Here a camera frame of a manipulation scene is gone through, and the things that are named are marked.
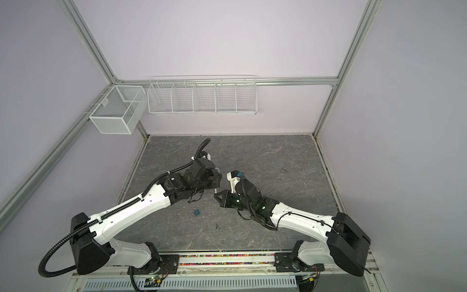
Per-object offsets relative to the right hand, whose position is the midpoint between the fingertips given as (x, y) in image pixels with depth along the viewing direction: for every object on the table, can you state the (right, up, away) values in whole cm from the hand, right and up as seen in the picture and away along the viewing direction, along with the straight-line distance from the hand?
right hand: (213, 198), depth 74 cm
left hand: (+2, +8, +2) cm, 8 cm away
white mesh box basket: (-55, +41, +25) cm, 74 cm away
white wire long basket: (-10, +50, +25) cm, 57 cm away
